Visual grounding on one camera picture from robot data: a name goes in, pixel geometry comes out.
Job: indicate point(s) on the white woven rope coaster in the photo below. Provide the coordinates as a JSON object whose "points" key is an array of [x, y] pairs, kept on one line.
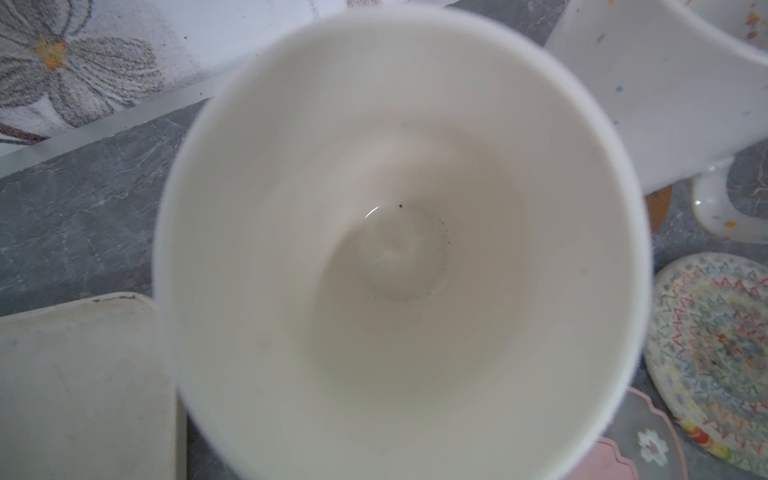
{"points": [[706, 353]]}

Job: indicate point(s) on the cream mug front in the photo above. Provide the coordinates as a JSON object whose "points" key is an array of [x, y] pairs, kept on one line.
{"points": [[403, 242]]}

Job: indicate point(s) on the beige rectangular tray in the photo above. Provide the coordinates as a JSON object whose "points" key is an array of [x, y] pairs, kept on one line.
{"points": [[85, 393]]}

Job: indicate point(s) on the brown round wooden coaster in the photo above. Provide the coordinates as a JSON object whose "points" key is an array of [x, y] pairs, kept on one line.
{"points": [[658, 204]]}

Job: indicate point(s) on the white mug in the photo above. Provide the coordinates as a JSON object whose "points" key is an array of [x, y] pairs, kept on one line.
{"points": [[685, 84]]}

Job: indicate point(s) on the pink cherry blossom coaster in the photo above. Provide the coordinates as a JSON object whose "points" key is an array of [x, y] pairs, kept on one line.
{"points": [[639, 443]]}

